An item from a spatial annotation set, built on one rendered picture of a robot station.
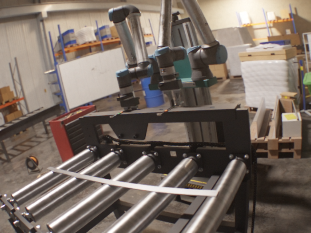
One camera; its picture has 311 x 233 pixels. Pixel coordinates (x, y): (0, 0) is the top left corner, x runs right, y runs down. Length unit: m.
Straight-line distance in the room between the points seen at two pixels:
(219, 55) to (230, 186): 0.99
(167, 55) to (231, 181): 0.77
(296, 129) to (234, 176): 1.91
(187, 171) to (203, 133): 1.12
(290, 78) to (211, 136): 2.58
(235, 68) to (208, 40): 7.79
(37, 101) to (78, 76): 6.32
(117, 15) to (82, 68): 4.22
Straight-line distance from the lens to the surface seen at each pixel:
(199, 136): 2.34
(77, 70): 5.97
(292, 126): 2.87
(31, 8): 12.48
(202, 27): 1.68
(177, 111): 1.29
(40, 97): 12.13
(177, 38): 2.19
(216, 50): 1.69
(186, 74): 2.09
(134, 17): 1.83
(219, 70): 9.49
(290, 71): 4.33
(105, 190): 1.21
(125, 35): 1.97
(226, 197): 0.97
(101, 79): 6.12
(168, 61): 1.34
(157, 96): 6.89
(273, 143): 2.91
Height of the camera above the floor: 1.49
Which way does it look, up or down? 15 degrees down
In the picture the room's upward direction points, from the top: 14 degrees counter-clockwise
